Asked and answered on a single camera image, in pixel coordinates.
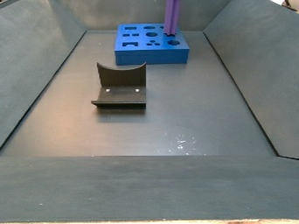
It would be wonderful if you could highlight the purple star-shaped prism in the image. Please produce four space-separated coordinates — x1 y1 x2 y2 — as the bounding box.
163 0 182 36

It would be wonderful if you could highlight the blue shape-sorting board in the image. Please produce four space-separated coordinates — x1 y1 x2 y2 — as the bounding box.
115 24 190 66

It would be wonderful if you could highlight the black curved holder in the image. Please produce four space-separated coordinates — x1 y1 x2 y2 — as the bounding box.
91 64 146 108

